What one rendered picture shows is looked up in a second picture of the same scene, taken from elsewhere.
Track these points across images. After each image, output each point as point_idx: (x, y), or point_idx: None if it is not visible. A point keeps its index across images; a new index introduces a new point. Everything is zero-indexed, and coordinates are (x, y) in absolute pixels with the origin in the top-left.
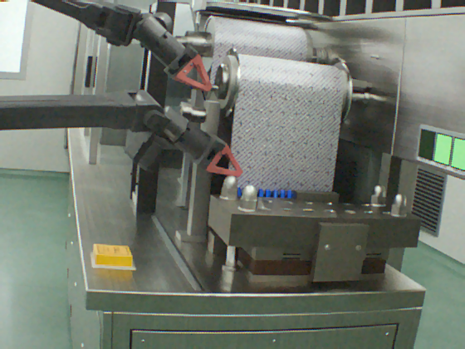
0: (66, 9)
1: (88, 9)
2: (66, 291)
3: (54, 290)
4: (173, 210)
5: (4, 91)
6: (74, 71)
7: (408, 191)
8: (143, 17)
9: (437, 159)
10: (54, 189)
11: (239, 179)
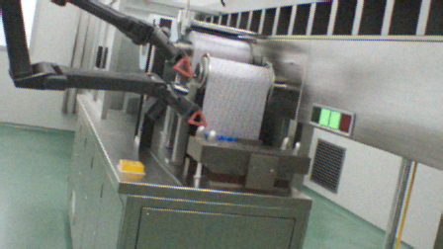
0: (107, 18)
1: (122, 20)
2: (65, 211)
3: (55, 210)
4: (161, 148)
5: None
6: (73, 53)
7: (306, 145)
8: (154, 29)
9: (320, 123)
10: (52, 141)
11: (206, 128)
